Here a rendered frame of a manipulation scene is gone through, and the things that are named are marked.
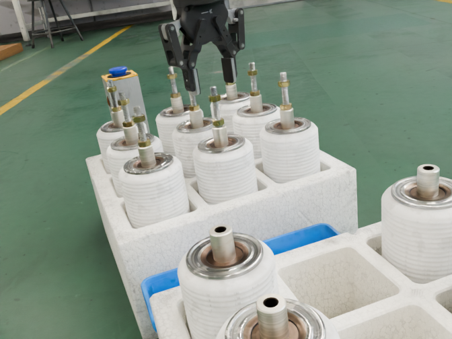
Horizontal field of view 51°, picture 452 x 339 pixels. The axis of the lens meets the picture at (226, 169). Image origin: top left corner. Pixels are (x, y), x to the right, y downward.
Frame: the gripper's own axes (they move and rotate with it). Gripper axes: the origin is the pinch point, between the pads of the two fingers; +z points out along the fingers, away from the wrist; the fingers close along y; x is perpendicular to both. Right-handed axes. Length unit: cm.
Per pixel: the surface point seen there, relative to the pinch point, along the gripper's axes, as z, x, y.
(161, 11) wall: 26, -430, -267
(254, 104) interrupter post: 8.8, -6.9, -14.0
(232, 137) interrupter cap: 10.0, -0.1, -2.5
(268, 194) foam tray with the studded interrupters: 17.4, 7.8, -1.5
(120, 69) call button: 2.6, -39.2, -5.5
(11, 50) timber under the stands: 31, -406, -89
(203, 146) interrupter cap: 10.1, -1.4, 2.5
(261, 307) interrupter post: 7.3, 34.8, 24.9
